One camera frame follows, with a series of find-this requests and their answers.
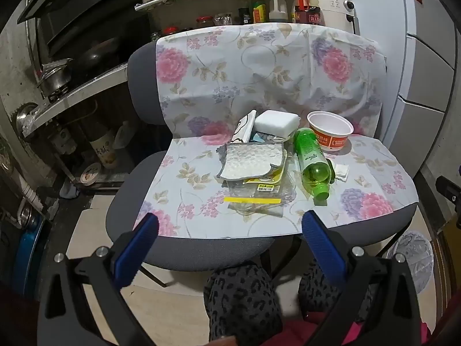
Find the red paper noodle bowl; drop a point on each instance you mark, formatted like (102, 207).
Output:
(331, 140)

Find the brown bottle with white label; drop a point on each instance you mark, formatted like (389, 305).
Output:
(102, 151)

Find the grey office chair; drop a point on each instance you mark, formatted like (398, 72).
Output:
(142, 79)

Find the yellow capped sauce bottle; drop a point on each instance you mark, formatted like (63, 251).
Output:
(258, 10)

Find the floral printed cloth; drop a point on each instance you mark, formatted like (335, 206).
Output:
(252, 68)

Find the dark soy sauce bottle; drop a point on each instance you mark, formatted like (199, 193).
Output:
(244, 12)

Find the blue basin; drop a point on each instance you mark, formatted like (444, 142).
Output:
(27, 259)

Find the person's right leg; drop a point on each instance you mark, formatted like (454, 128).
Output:
(317, 295)

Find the white plastic jug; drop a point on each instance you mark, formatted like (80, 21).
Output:
(122, 137)

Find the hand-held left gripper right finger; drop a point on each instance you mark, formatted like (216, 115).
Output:
(324, 250)

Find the bin with clear plastic liner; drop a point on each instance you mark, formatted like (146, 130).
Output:
(417, 259)

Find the yellow snack packet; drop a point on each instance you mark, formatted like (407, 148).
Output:
(265, 181)

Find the green plastic bottle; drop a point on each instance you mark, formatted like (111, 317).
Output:
(309, 158)

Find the clear plastic clamshell container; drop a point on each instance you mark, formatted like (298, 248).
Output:
(252, 209)

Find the white foam box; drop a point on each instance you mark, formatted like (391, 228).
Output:
(277, 122)

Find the steel cooking pot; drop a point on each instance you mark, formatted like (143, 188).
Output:
(54, 81)

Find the white black patterned paper packet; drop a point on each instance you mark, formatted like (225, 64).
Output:
(244, 128)

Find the clear bag with yellow strip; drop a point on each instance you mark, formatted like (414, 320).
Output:
(252, 200)

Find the dark glass bottle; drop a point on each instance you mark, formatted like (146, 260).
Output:
(65, 140)

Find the small patterned bowl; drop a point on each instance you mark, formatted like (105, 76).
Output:
(90, 173)

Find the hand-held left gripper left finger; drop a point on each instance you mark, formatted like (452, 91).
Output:
(137, 250)

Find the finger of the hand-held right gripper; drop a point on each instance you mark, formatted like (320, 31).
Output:
(448, 189)

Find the person's left leg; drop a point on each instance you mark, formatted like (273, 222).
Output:
(241, 302)

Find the person's leg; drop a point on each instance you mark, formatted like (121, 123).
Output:
(241, 302)
(317, 295)

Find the grey dish cloth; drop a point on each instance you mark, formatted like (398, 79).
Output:
(248, 160)

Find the black wok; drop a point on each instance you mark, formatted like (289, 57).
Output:
(97, 56)

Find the pink jacket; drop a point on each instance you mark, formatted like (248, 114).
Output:
(309, 323)

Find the small blue wrapper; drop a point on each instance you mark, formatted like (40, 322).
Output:
(258, 137)

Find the red lidded jar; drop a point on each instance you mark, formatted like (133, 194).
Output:
(205, 22)

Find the kitchen counter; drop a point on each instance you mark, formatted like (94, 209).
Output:
(86, 88)

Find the white refrigerator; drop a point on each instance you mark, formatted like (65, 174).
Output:
(421, 61)

